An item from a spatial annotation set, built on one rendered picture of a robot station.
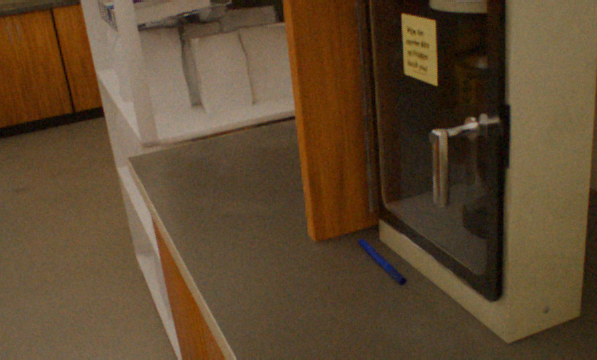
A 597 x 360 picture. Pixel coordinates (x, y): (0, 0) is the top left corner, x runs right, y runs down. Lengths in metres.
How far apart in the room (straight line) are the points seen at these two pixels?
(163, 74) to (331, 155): 1.02
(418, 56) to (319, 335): 0.37
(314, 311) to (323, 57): 0.37
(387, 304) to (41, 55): 4.88
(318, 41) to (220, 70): 0.94
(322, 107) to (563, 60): 0.41
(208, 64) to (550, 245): 1.29
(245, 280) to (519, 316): 0.40
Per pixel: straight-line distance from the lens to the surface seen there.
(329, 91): 1.02
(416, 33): 0.83
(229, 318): 0.93
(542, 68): 0.74
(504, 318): 0.84
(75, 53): 5.62
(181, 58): 1.97
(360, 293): 0.95
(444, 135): 0.74
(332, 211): 1.09
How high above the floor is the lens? 1.45
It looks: 22 degrees down
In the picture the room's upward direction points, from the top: 7 degrees counter-clockwise
